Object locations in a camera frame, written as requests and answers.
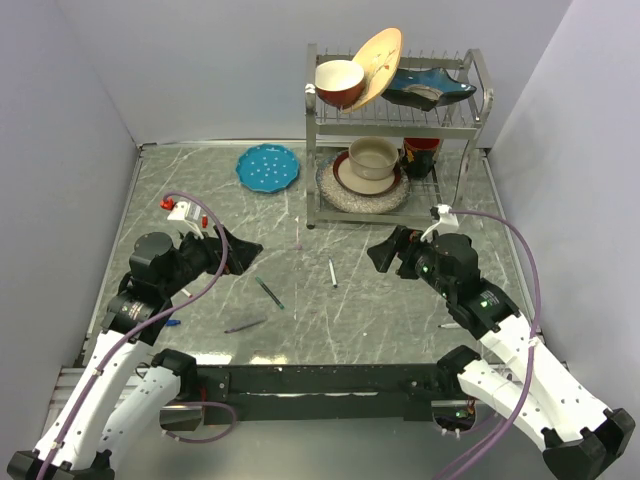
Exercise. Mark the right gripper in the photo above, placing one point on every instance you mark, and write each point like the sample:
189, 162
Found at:
383, 254

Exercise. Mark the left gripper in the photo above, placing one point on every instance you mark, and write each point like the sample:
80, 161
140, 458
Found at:
240, 253

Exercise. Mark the blue white marker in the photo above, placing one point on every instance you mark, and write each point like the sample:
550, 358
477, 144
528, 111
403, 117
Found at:
332, 273

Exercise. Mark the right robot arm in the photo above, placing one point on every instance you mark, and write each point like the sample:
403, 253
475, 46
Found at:
578, 435

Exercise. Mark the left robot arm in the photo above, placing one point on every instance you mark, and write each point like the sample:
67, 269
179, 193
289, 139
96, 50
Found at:
98, 423

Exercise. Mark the green pen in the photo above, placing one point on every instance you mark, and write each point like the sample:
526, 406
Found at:
270, 293

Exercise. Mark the purple pen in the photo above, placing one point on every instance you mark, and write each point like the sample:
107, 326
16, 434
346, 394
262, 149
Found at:
245, 326

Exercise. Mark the blue dotted plate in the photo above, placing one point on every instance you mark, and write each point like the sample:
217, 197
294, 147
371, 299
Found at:
267, 168

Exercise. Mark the brown rimmed plate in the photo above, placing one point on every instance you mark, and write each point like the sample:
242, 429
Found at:
353, 183

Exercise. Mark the beige ceramic bowl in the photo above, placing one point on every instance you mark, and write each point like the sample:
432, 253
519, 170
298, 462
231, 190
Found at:
372, 158

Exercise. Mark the speckled glass plate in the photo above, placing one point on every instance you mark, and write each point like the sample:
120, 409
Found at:
336, 192

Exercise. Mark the dark red mug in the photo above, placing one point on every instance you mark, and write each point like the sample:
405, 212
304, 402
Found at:
418, 156

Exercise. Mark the metal dish rack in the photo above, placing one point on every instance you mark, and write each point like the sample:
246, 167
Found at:
462, 121

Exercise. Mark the dark blue wavy dish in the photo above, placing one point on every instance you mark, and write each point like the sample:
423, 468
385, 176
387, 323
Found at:
426, 89

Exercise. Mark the red white bowl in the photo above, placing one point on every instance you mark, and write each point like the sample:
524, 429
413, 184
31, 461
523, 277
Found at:
339, 83

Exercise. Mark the tan floral plate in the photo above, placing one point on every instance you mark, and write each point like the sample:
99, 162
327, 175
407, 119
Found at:
379, 57

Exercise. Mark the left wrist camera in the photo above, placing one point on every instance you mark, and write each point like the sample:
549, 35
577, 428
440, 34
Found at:
186, 216

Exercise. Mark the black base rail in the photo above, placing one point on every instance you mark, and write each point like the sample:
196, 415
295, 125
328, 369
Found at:
322, 392

